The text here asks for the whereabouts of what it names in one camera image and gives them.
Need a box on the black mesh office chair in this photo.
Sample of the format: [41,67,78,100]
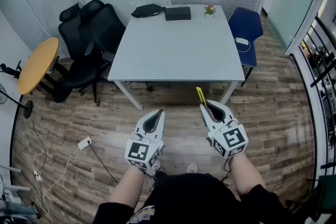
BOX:
[54,0,127,107]
[58,2,91,61]

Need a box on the person's right forearm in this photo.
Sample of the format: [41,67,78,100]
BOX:
[230,152,266,202]

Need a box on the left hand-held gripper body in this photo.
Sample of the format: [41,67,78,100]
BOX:
[124,127,165,170]

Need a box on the dark green chair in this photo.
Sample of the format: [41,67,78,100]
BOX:
[306,174,336,222]

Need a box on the black bag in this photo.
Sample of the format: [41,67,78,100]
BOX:
[131,3,166,18]

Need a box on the black floor fan stand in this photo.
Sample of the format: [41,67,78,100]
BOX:
[0,83,34,120]

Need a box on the person's left shoe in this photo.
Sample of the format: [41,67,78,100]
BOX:
[151,162,165,177]

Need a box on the black floor cable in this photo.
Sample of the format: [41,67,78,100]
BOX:
[87,142,119,184]

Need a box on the white power strip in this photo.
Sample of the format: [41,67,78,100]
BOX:
[77,136,93,151]

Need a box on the round wooden side table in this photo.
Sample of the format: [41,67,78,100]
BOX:
[17,37,69,96]

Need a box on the yellow utility knife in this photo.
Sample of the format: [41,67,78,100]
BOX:
[195,87,208,109]

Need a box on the grey table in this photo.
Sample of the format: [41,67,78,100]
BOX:
[107,4,246,111]

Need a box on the white floor cable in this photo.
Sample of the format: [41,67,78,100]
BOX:
[25,118,81,218]

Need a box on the glass door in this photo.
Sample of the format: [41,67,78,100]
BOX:
[266,0,332,55]

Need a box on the small potted flower plant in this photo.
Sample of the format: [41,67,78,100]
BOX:
[204,3,217,19]

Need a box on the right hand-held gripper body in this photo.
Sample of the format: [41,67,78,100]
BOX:
[207,120,249,159]

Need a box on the blue chair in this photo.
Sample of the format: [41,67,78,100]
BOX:
[227,6,264,88]

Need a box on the person's black shirt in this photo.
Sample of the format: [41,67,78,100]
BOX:
[92,172,299,224]

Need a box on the black metal railing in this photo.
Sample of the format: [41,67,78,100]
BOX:
[298,15,336,170]

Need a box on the person's left forearm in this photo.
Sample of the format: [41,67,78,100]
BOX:
[108,165,145,214]

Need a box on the black box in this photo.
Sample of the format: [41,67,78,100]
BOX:
[164,6,192,22]

